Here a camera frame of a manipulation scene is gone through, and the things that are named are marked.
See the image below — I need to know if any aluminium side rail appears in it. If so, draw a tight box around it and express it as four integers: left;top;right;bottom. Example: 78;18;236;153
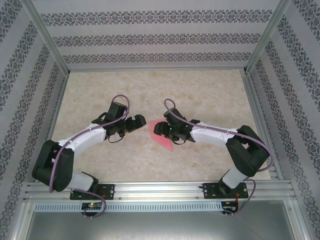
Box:
241;71;285;181
34;72;70;183

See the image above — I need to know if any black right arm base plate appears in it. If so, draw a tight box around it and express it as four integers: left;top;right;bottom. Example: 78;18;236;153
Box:
202;182;248;200

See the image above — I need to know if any aluminium frame post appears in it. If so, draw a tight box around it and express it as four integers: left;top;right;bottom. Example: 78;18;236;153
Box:
245;0;293;74
23;0;70;74

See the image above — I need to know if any left circuit board, green light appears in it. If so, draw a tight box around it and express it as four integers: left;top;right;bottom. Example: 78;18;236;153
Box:
82;202;102;210

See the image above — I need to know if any pink paper sheet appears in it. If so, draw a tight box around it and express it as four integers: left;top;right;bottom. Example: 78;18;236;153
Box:
148;120;174;152

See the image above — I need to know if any aluminium mounting rail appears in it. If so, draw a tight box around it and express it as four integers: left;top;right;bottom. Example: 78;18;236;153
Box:
23;181;298;202

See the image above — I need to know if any slotted grey cable duct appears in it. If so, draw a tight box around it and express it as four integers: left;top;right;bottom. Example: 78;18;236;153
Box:
33;201;223;213

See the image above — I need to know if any grey sheet metal tray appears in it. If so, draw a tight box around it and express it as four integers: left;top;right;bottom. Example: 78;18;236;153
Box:
24;211;301;240

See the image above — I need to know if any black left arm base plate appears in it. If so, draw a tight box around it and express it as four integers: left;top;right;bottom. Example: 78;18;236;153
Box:
69;183;116;201

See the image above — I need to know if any thin black left camera cable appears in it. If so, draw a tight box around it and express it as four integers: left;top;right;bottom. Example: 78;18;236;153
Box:
108;132;126;144

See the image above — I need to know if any right circuit board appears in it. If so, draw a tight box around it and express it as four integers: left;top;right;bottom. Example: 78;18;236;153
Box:
223;201;238;212

